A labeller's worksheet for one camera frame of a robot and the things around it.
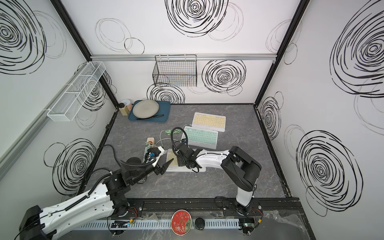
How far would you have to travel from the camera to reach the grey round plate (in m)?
1.14

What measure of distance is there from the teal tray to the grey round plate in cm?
1

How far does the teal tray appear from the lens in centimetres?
113
